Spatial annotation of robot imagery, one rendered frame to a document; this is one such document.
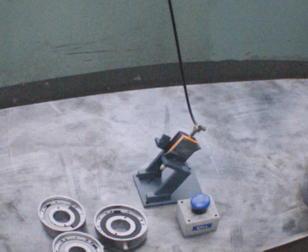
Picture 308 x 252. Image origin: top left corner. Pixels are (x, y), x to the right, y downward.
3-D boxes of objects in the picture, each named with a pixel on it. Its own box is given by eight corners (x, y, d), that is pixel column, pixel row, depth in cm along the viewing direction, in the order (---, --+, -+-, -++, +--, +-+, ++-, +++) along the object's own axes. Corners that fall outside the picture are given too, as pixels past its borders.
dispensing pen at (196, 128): (138, 176, 125) (190, 115, 119) (154, 182, 127) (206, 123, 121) (140, 183, 124) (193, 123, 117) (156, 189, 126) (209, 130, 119)
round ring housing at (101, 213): (91, 218, 119) (90, 205, 116) (141, 215, 120) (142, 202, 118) (99, 252, 111) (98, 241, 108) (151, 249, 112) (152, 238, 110)
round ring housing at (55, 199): (31, 222, 115) (29, 209, 113) (62, 201, 122) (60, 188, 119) (64, 249, 110) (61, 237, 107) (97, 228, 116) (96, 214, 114)
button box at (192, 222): (183, 237, 116) (187, 222, 113) (175, 214, 121) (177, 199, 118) (221, 230, 117) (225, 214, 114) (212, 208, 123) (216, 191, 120)
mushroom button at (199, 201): (191, 224, 116) (193, 207, 112) (185, 210, 119) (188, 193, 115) (210, 220, 116) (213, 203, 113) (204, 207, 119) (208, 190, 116)
